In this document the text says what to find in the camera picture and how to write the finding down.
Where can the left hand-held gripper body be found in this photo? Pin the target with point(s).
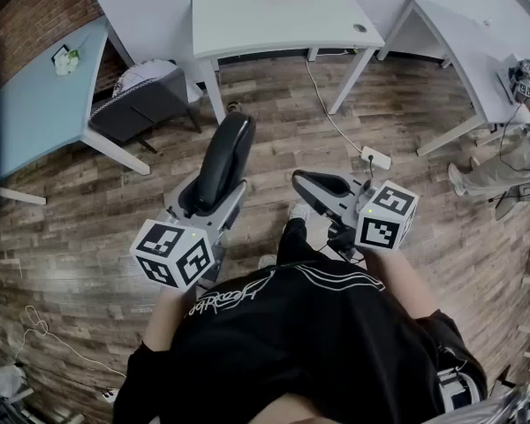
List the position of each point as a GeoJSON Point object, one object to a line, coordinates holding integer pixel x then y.
{"type": "Point", "coordinates": [172, 254]}

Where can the small black picture frame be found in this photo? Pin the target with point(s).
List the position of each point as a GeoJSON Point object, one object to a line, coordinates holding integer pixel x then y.
{"type": "Point", "coordinates": [58, 54]}

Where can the white potted flowers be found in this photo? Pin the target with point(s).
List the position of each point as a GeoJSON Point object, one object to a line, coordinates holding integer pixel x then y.
{"type": "Point", "coordinates": [67, 62]}

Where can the person's black trousers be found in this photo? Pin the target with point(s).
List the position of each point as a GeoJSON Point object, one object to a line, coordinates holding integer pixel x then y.
{"type": "Point", "coordinates": [296, 243]}

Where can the person's right forearm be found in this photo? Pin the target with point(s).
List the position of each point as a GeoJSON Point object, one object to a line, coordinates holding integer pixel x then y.
{"type": "Point", "coordinates": [404, 285]}

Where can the person's white shoe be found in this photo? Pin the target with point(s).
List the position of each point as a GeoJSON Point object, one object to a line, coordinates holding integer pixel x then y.
{"type": "Point", "coordinates": [266, 261]}
{"type": "Point", "coordinates": [457, 179]}
{"type": "Point", "coordinates": [474, 162]}
{"type": "Point", "coordinates": [298, 212]}

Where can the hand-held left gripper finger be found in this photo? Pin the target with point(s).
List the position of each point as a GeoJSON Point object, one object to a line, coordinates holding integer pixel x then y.
{"type": "Point", "coordinates": [186, 194]}
{"type": "Point", "coordinates": [237, 201]}

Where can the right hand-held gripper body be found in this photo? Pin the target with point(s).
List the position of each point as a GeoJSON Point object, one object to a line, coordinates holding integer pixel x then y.
{"type": "Point", "coordinates": [380, 219]}

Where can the white side desk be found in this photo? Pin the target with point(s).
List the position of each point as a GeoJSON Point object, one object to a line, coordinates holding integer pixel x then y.
{"type": "Point", "coordinates": [459, 38]}

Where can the white power strip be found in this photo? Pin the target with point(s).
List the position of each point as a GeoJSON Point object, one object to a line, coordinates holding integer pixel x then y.
{"type": "Point", "coordinates": [376, 157]}

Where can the person's black printed shirt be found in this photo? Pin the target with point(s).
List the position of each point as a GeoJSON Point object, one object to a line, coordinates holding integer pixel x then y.
{"type": "Point", "coordinates": [300, 342]}

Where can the white curved table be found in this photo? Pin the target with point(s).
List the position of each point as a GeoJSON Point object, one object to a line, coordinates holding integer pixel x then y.
{"type": "Point", "coordinates": [274, 11]}

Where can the grey worn harness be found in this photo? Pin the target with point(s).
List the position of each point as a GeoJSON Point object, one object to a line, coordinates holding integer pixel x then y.
{"type": "Point", "coordinates": [490, 402]}

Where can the person's left forearm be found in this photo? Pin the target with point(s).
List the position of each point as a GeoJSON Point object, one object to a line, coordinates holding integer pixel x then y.
{"type": "Point", "coordinates": [165, 320]}

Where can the round metal desk grommet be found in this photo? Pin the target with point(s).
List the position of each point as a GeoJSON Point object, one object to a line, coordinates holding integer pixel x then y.
{"type": "Point", "coordinates": [360, 28]}

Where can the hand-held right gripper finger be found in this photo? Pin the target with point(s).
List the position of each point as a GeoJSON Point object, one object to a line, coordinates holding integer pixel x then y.
{"type": "Point", "coordinates": [315, 197]}
{"type": "Point", "coordinates": [331, 183]}

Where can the dark grey chair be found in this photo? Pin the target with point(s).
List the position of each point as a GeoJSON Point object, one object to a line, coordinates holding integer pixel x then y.
{"type": "Point", "coordinates": [146, 104]}

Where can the small white floor socket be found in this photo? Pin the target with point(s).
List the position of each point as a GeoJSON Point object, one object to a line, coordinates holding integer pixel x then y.
{"type": "Point", "coordinates": [109, 395]}

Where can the white flat board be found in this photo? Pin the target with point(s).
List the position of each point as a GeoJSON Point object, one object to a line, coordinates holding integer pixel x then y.
{"type": "Point", "coordinates": [508, 82]}

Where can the black telephone handset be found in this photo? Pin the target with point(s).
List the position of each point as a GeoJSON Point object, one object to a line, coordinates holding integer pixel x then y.
{"type": "Point", "coordinates": [223, 157]}

